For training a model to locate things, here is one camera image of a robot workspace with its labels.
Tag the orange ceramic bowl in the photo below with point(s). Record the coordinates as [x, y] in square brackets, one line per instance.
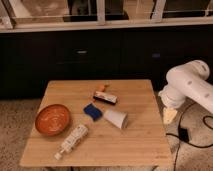
[52, 120]

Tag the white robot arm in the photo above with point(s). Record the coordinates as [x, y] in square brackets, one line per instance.
[184, 81]

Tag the wooden table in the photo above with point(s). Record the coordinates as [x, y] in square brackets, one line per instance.
[142, 143]

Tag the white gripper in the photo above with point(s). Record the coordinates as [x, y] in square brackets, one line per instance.
[173, 100]

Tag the blue sponge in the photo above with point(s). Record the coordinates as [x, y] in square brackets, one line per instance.
[93, 111]

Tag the black power adapter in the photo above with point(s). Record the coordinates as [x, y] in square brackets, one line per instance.
[183, 134]

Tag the dark cabinet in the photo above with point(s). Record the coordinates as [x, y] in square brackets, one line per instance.
[28, 61]

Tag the white plastic bottle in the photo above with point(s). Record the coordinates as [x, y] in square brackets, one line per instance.
[72, 140]

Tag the small orange object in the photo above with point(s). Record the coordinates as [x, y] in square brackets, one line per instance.
[102, 88]

